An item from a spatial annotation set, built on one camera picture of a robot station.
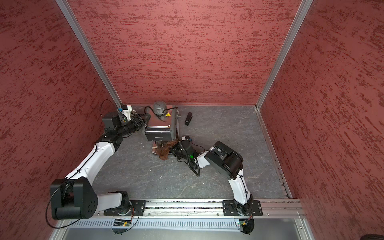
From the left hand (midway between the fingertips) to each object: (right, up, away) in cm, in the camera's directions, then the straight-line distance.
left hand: (149, 120), depth 81 cm
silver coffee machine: (+8, -1, -4) cm, 9 cm away
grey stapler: (+20, +1, +29) cm, 36 cm away
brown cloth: (+7, -18, +7) cm, 21 cm away
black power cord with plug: (+6, +3, -2) cm, 6 cm away
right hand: (+8, -18, +11) cm, 23 cm away
